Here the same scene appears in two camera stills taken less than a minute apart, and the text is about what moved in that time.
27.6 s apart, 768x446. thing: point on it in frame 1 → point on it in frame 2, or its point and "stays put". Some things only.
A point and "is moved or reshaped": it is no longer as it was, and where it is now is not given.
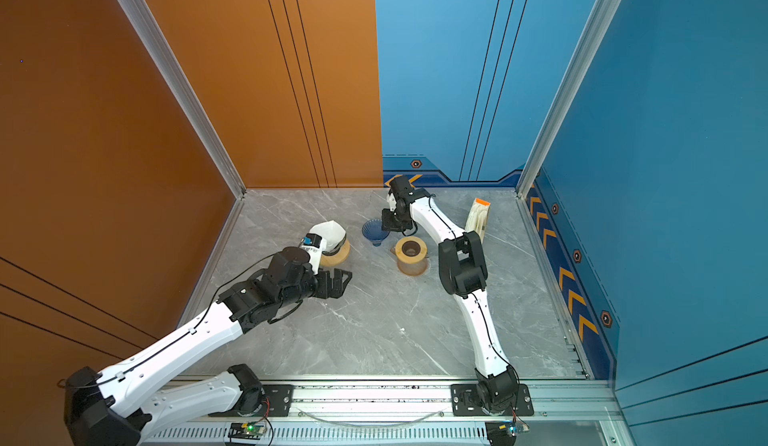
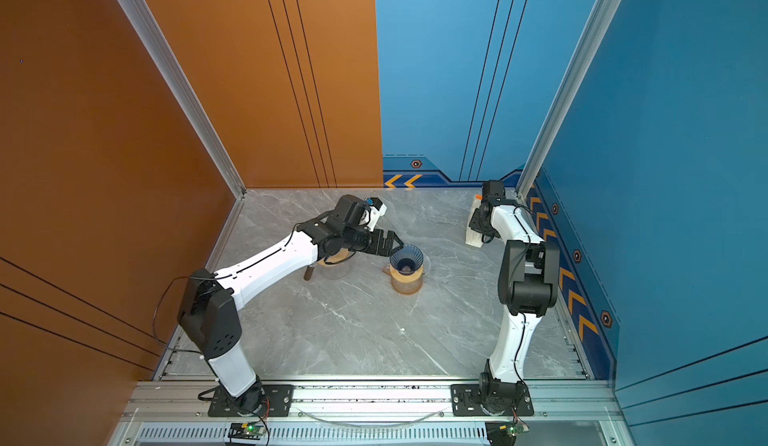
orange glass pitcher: (411, 256) → (409, 288)
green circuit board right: (504, 432) stays put
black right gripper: (388, 226) → (475, 224)
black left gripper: (327, 291) → (388, 250)
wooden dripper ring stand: (337, 259) stays put
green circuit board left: (247, 430) stays put
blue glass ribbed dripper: (373, 230) is moved or reshaped
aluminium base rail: (553, 411) stays put
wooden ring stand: (410, 259) → (402, 281)
